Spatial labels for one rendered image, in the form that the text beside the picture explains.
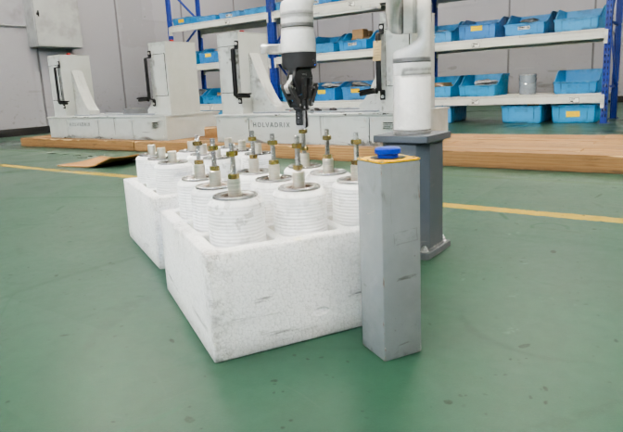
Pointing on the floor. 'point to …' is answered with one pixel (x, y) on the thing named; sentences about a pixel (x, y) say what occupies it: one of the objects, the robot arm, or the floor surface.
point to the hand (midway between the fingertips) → (301, 119)
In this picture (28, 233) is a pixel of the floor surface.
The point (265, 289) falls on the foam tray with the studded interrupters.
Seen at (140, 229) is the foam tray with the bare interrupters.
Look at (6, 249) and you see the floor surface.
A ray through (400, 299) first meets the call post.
